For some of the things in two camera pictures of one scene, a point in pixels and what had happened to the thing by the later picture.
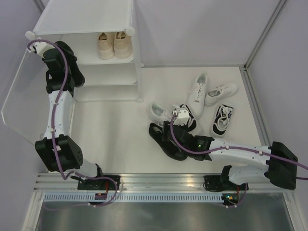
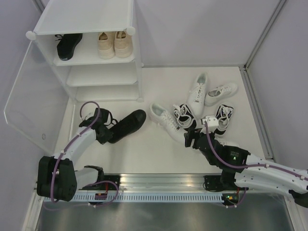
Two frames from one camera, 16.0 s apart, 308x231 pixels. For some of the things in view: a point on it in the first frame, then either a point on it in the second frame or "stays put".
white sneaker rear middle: (196, 97) stays put
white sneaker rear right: (219, 92) stays put
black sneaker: (76, 77) to (66, 46)
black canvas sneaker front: (155, 131) to (127, 125)
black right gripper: (168, 131) to (190, 135)
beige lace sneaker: (122, 44) stays put
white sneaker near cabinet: (158, 113) stays put
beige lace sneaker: (106, 45) stays put
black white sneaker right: (222, 119) stays put
